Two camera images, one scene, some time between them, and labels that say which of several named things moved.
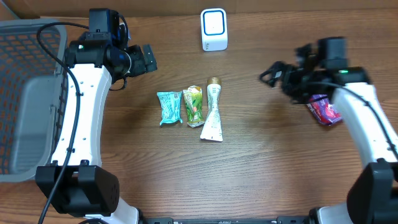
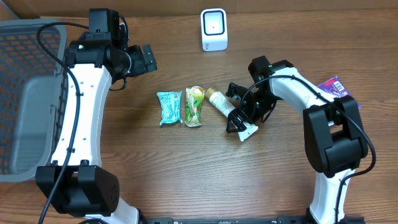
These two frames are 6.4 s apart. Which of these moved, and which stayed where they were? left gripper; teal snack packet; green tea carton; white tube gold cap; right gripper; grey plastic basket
Moved: right gripper; white tube gold cap
Stayed: teal snack packet; green tea carton; left gripper; grey plastic basket
